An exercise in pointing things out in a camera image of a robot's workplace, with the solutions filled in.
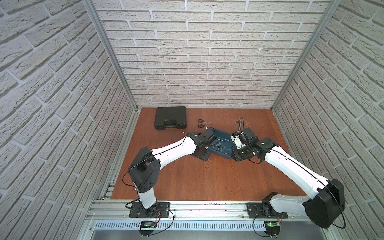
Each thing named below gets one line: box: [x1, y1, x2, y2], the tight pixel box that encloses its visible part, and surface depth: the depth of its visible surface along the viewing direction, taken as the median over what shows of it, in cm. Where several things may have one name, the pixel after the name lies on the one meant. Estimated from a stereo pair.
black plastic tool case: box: [154, 106, 187, 131], surface depth 106 cm
